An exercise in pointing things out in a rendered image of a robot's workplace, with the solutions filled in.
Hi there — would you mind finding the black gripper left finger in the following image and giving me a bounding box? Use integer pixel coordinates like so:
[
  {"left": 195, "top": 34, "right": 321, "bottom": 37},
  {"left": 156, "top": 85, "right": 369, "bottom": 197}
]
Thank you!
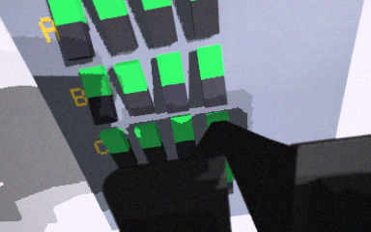
[{"left": 102, "top": 121, "right": 233, "bottom": 232}]

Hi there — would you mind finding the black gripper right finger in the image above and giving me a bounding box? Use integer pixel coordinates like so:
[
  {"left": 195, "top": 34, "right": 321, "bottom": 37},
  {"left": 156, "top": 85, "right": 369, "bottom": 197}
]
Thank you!
[{"left": 219, "top": 120, "right": 371, "bottom": 232}]

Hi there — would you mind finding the grey switch panel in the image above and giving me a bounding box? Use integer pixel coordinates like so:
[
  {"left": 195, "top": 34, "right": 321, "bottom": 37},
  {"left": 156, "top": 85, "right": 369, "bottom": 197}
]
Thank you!
[{"left": 0, "top": 0, "right": 364, "bottom": 230}]

